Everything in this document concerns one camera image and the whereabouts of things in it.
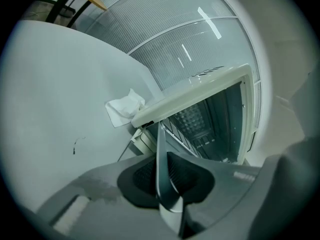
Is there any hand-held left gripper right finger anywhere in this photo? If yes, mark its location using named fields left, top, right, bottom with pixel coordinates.
left=166, top=151, right=261, bottom=239

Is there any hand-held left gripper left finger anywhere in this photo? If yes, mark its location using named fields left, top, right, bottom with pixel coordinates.
left=37, top=156, right=180, bottom=240

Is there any silver baking tray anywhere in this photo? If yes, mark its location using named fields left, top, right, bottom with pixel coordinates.
left=155, top=120, right=187, bottom=214

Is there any wire oven rack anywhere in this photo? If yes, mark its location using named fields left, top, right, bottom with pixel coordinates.
left=160, top=120, right=202, bottom=159

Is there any white toaster oven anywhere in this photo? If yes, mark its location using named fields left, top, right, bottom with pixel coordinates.
left=117, top=63, right=258, bottom=165

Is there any white paper towel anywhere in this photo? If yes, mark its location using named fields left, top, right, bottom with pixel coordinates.
left=104, top=88, right=146, bottom=129

